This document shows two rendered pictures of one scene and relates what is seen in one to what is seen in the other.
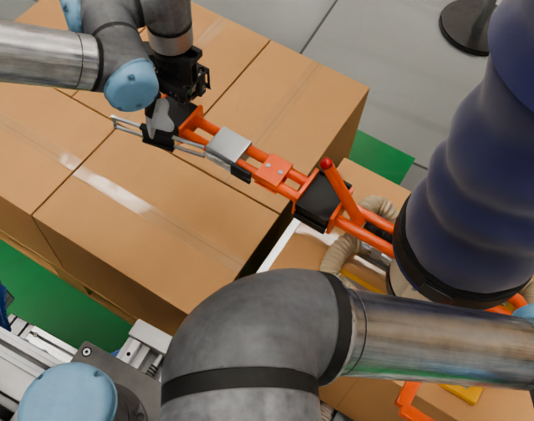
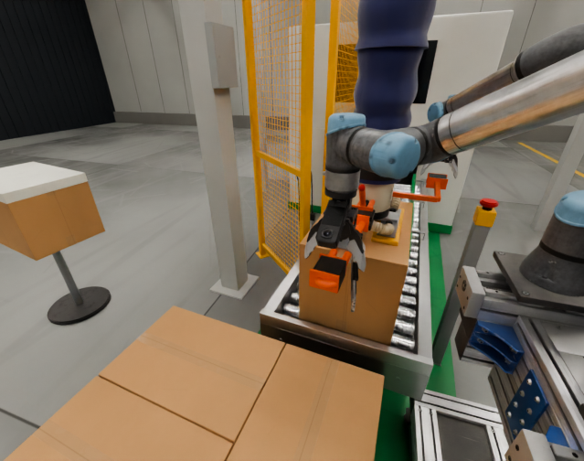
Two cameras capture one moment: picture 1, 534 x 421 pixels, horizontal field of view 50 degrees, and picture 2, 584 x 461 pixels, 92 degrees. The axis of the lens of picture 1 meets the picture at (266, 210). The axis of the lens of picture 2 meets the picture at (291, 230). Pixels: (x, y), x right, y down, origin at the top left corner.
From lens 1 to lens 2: 1.27 m
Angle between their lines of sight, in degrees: 68
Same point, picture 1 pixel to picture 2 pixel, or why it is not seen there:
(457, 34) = (83, 313)
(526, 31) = (412, 29)
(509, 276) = not seen: hidden behind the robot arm
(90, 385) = (574, 196)
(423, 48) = (84, 333)
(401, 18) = (43, 348)
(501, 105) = (412, 61)
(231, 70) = (130, 403)
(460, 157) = (405, 97)
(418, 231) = not seen: hidden behind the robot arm
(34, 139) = not seen: outside the picture
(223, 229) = (307, 376)
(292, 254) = (373, 254)
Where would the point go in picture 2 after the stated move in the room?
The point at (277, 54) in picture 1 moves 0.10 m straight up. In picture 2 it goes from (120, 367) to (111, 348)
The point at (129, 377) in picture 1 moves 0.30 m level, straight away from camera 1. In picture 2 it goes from (514, 273) to (487, 337)
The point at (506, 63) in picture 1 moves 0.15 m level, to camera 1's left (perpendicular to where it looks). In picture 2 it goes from (416, 41) to (443, 34)
